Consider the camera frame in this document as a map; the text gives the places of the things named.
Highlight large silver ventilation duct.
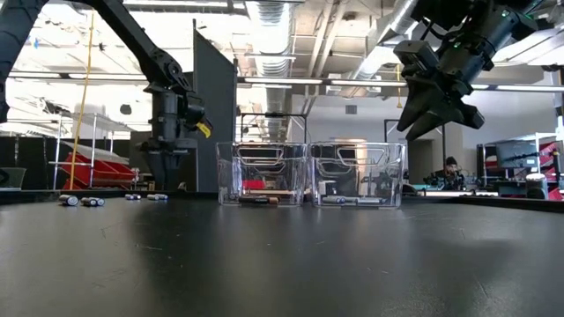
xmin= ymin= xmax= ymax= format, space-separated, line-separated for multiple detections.
xmin=350 ymin=0 xmax=419 ymax=83

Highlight red shelving rack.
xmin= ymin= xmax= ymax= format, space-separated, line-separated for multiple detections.
xmin=538 ymin=139 xmax=564 ymax=202

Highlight metal wire shelf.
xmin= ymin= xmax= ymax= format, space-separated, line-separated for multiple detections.
xmin=47 ymin=112 xmax=133 ymax=191

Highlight red storage bins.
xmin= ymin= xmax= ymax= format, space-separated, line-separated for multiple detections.
xmin=59 ymin=151 xmax=138 ymax=191

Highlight white cylindrical container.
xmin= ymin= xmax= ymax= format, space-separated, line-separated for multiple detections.
xmin=525 ymin=172 xmax=548 ymax=200

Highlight person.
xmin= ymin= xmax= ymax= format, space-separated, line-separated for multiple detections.
xmin=429 ymin=156 xmax=466 ymax=188

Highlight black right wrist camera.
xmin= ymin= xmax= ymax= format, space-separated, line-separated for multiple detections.
xmin=393 ymin=40 xmax=442 ymax=76

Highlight dark computer monitor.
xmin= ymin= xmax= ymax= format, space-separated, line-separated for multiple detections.
xmin=494 ymin=139 xmax=539 ymax=171

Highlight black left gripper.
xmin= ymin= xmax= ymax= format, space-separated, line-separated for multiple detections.
xmin=140 ymin=90 xmax=207 ymax=191

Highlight clear plastic bin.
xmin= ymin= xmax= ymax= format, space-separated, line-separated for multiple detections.
xmin=214 ymin=140 xmax=311 ymax=208
xmin=308 ymin=140 xmax=407 ymax=210

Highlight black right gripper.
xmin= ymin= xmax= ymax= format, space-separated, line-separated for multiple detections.
xmin=396 ymin=8 xmax=538 ymax=142

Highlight long ceiling light bar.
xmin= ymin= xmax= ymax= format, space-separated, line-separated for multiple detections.
xmin=237 ymin=77 xmax=564 ymax=93

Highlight yellow cable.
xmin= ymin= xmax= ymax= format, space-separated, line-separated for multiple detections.
xmin=68 ymin=11 xmax=97 ymax=191

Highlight dark partition panel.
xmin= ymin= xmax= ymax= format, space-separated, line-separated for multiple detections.
xmin=164 ymin=27 xmax=240 ymax=194

